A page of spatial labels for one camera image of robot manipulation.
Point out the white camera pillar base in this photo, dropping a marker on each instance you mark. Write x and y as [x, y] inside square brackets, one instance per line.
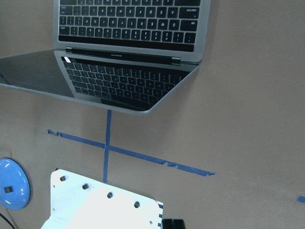
[79, 202]

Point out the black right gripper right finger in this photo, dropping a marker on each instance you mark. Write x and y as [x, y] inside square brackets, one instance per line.
[178, 224]

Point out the silver grey laptop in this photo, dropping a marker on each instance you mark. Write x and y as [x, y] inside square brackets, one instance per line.
[125, 55]

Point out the blue desk lamp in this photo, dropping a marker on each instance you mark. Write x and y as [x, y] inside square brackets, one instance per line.
[15, 189]

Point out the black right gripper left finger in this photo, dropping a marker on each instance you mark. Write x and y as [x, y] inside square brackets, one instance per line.
[167, 224]

